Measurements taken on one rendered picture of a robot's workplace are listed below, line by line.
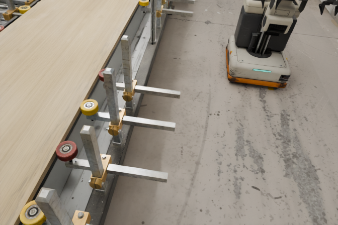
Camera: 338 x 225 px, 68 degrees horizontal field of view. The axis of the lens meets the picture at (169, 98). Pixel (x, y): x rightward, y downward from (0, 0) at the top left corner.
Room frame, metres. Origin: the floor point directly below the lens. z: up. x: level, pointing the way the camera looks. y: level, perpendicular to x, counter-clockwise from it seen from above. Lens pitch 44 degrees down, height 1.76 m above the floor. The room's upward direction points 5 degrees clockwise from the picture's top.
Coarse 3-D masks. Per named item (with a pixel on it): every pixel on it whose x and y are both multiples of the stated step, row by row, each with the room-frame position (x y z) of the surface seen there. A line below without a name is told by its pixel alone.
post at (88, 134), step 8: (88, 128) 0.51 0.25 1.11; (88, 136) 0.49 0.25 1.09; (88, 144) 0.49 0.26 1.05; (96, 144) 0.51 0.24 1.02; (88, 152) 0.49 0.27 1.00; (96, 152) 0.50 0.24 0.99; (88, 160) 0.49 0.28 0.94; (96, 160) 0.49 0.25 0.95; (96, 168) 0.49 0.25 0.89; (96, 176) 0.49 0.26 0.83; (104, 184) 0.50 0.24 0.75
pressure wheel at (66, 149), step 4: (60, 144) 0.57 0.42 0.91; (64, 144) 0.58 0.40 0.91; (68, 144) 0.58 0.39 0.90; (72, 144) 0.58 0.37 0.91; (56, 148) 0.55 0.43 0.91; (60, 148) 0.56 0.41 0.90; (64, 148) 0.55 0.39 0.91; (68, 148) 0.56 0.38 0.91; (72, 148) 0.56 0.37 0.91; (76, 148) 0.56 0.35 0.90; (56, 152) 0.54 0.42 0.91; (60, 152) 0.54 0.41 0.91; (64, 152) 0.54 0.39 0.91; (68, 152) 0.54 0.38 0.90; (72, 152) 0.54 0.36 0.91; (76, 152) 0.55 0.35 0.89; (60, 156) 0.52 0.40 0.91; (64, 156) 0.52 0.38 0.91; (68, 156) 0.52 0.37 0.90; (72, 156) 0.53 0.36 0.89; (64, 160) 0.52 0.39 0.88; (68, 160) 0.52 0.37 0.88
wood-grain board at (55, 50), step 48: (48, 0) 1.91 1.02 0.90; (96, 0) 1.99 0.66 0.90; (0, 48) 1.20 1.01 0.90; (48, 48) 1.25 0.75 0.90; (96, 48) 1.29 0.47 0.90; (0, 96) 0.82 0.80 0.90; (48, 96) 0.84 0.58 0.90; (0, 144) 0.55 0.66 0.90; (48, 144) 0.57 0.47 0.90; (0, 192) 0.36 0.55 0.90
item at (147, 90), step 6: (120, 84) 1.05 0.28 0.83; (138, 90) 1.03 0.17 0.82; (144, 90) 1.02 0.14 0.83; (150, 90) 1.02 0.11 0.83; (156, 90) 1.03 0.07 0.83; (162, 90) 1.03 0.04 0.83; (168, 90) 1.04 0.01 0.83; (174, 90) 1.04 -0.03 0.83; (168, 96) 1.01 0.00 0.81; (174, 96) 1.01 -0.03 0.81
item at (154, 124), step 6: (96, 114) 0.80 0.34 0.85; (102, 114) 0.81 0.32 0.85; (108, 114) 0.81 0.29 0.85; (96, 120) 0.79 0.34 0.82; (102, 120) 0.79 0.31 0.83; (108, 120) 0.78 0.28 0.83; (126, 120) 0.78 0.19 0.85; (132, 120) 0.78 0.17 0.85; (138, 120) 0.79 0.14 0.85; (144, 120) 0.79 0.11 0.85; (150, 120) 0.79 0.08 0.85; (138, 126) 0.77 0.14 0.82; (144, 126) 0.77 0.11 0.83; (150, 126) 0.77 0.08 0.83; (156, 126) 0.77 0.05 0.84; (162, 126) 0.76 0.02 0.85; (168, 126) 0.77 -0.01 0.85; (174, 126) 0.77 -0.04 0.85
